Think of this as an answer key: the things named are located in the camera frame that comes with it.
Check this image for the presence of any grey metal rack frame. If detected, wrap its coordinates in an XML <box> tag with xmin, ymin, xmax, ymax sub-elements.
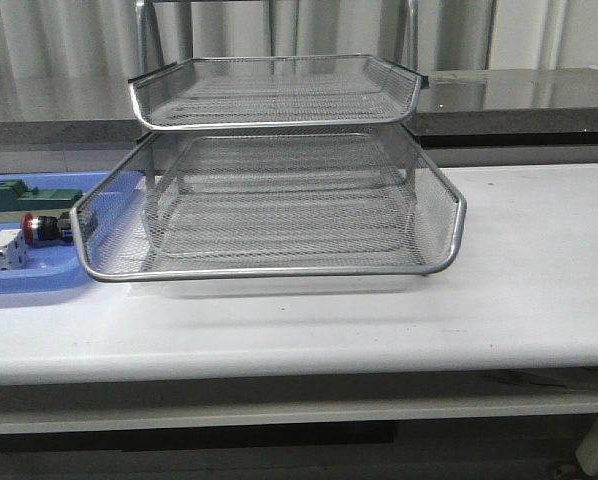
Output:
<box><xmin>134</xmin><ymin>0</ymin><xmax>431</xmax><ymax>279</ymax></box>

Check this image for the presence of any white circuit breaker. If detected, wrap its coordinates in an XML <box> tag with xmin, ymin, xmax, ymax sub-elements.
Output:
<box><xmin>0</xmin><ymin>229</ymin><xmax>28</xmax><ymax>271</ymax></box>

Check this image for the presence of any mesh tray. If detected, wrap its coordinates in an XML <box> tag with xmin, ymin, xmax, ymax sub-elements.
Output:
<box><xmin>70</xmin><ymin>125</ymin><xmax>467</xmax><ymax>282</ymax></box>
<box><xmin>128</xmin><ymin>54</ymin><xmax>425</xmax><ymax>131</ymax></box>

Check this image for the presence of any white pleated curtain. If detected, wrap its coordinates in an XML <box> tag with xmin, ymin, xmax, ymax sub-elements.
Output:
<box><xmin>0</xmin><ymin>1</ymin><xmax>598</xmax><ymax>80</ymax></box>

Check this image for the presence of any green terminal block module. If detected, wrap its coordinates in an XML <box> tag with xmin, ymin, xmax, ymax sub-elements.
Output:
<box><xmin>0</xmin><ymin>179</ymin><xmax>83</xmax><ymax>223</ymax></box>

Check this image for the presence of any red emergency stop button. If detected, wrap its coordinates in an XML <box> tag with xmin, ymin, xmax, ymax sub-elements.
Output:
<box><xmin>20</xmin><ymin>211</ymin><xmax>77</xmax><ymax>248</ymax></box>

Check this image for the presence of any grey stone counter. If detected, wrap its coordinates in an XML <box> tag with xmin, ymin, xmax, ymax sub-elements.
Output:
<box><xmin>0</xmin><ymin>69</ymin><xmax>598</xmax><ymax>174</ymax></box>

